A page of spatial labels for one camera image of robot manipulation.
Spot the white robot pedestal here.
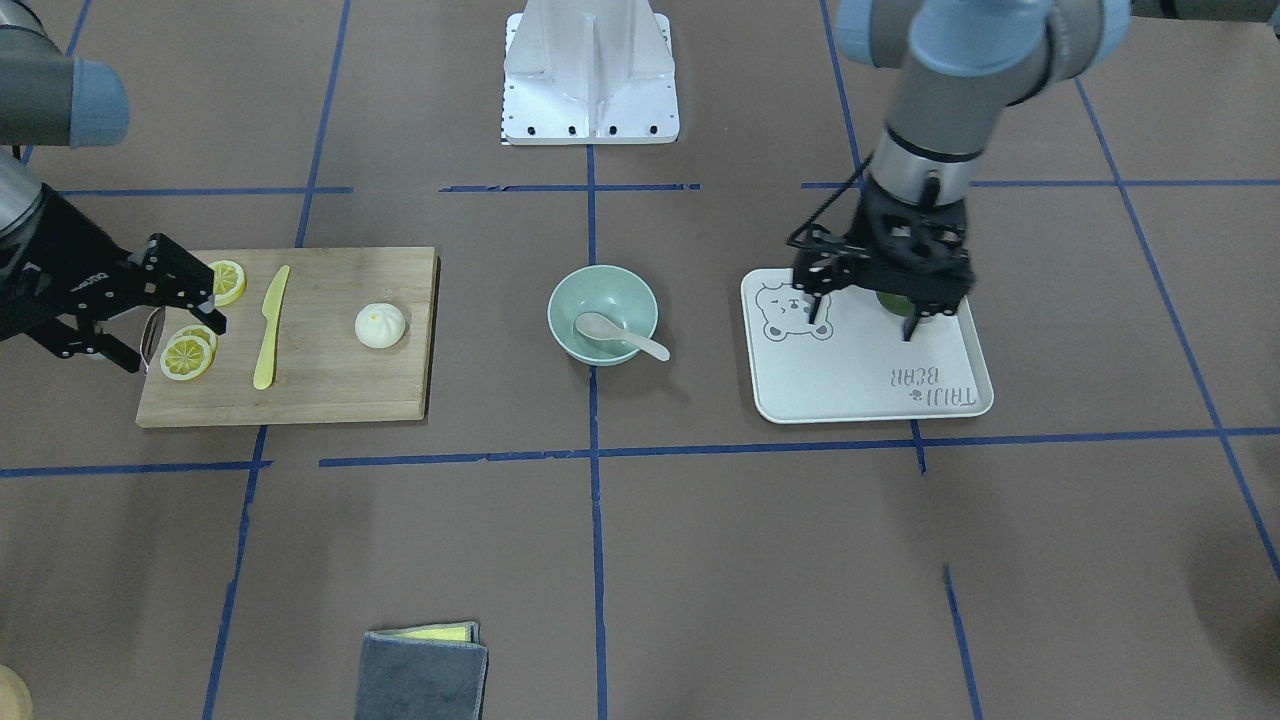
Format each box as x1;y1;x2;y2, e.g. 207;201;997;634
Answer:
500;1;681;146

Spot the lemon slice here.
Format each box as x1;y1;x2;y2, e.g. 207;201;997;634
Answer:
159;334;218;382
207;259;247;307

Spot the white steamed bun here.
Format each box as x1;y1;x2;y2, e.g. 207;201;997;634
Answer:
353;302;408;348

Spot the yellow plastic knife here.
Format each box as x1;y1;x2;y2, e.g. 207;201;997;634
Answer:
252;264;291;391

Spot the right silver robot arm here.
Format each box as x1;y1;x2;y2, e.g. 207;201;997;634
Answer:
1;1;227;373

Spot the wooden mug tree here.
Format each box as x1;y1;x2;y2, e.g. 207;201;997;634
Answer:
0;665;35;720

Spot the grey folded cloth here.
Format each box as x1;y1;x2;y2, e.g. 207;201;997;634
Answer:
355;620;488;719

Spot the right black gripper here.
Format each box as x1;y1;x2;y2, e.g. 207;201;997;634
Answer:
3;186;227;373

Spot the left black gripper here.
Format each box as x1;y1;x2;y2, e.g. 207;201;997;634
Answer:
786;176;977;342

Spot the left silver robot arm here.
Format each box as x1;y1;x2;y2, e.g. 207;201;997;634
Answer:
787;1;1132;340

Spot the white ceramic spoon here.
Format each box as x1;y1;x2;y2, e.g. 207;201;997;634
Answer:
573;313;671;363

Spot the green ceramic bowl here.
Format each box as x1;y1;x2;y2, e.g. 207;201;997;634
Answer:
547;264;659;366

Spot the green avocado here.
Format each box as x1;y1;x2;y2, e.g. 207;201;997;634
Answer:
876;292;915;318

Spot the bamboo cutting board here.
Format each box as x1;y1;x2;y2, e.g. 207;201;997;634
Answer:
136;247;439;428

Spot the cream bear tray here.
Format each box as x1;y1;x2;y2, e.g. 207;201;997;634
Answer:
740;268;995;424

